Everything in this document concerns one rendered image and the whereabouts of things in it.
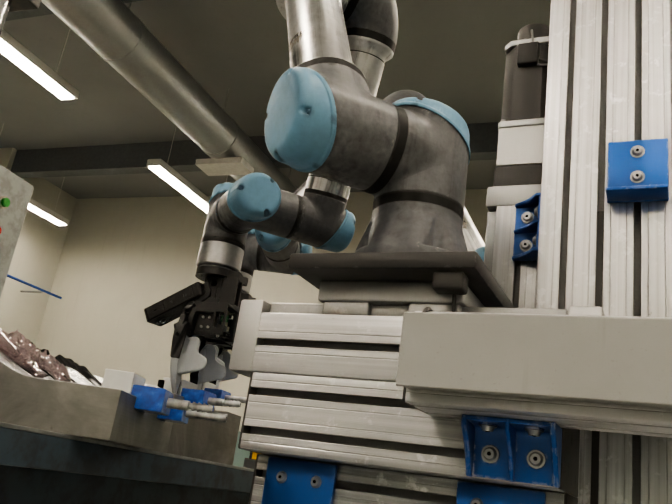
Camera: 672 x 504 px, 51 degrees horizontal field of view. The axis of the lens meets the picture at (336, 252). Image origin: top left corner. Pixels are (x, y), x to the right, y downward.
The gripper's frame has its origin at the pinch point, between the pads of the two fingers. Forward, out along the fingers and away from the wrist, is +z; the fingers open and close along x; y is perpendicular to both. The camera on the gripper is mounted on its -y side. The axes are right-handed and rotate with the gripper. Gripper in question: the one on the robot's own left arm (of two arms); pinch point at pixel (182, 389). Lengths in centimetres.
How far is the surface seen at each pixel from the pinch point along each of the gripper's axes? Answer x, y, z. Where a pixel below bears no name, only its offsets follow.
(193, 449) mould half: 3.8, 2.1, 8.9
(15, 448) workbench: -43.3, 9.0, 12.6
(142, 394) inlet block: -28.7, 12.0, 4.6
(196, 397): -2.2, 4.1, 1.3
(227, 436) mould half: 14.9, 2.1, 5.5
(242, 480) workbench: 9.4, 9.0, 12.5
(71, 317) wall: 677, -596, -162
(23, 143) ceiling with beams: 514, -598, -340
